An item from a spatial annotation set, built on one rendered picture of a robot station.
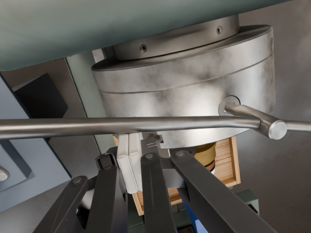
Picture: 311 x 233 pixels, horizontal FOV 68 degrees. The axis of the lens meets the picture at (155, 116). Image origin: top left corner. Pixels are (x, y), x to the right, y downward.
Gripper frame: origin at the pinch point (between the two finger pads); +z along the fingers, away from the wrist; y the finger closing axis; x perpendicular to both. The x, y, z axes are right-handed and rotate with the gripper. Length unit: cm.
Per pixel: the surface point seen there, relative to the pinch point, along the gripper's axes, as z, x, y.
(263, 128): 3.6, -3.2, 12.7
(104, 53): 47.1, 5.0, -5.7
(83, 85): 79, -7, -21
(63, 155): 130, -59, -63
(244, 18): 141, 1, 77
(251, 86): 12.4, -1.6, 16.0
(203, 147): 24.0, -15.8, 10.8
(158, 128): 0.1, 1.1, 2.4
